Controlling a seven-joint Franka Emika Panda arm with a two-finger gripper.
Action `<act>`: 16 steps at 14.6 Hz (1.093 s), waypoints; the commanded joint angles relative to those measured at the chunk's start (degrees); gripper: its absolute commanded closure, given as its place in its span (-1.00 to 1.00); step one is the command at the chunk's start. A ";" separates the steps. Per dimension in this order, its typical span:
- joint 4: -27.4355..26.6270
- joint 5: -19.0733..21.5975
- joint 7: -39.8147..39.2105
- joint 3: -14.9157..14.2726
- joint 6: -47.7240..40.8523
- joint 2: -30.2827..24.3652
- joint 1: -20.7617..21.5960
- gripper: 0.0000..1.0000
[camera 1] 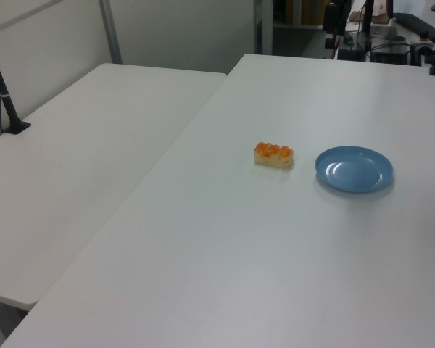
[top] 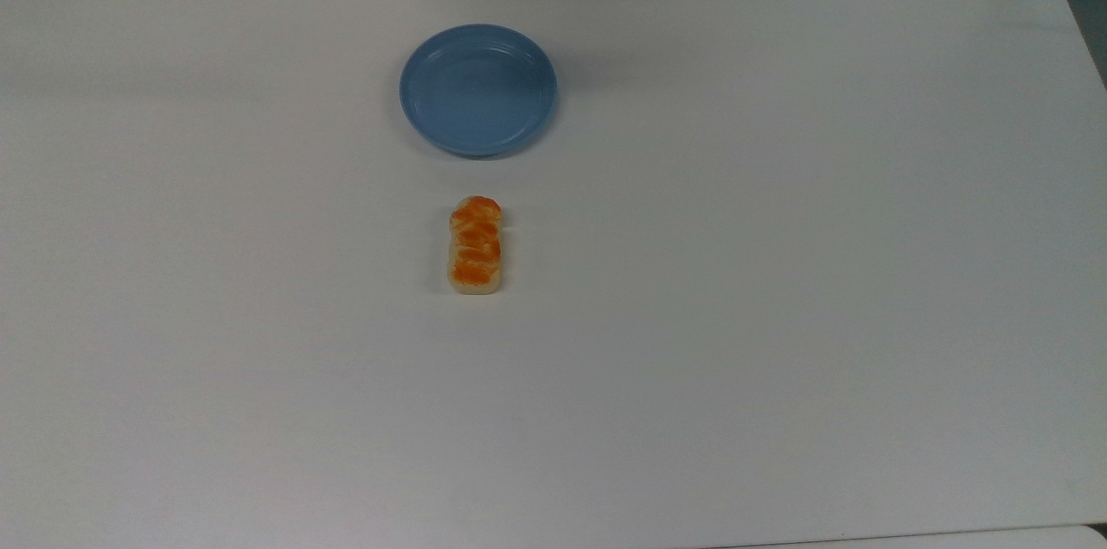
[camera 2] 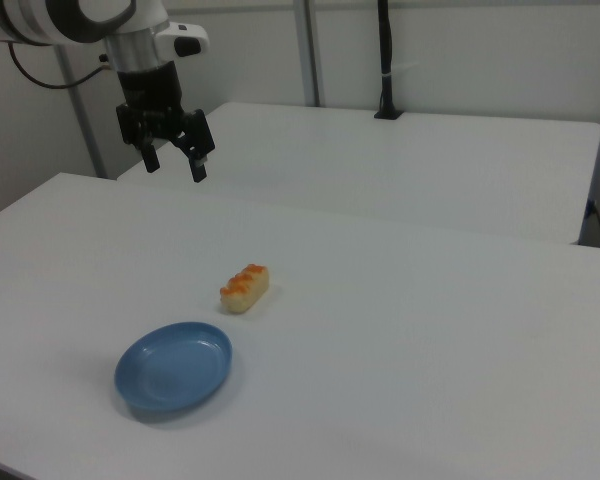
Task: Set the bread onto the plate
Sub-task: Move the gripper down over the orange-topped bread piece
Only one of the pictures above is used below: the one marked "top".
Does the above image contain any orange glazed bread loaf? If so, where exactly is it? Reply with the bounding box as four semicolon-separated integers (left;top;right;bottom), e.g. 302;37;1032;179
446;195;504;297

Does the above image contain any blue round plate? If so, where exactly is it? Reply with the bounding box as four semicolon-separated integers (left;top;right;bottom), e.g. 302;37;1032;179
399;23;559;158

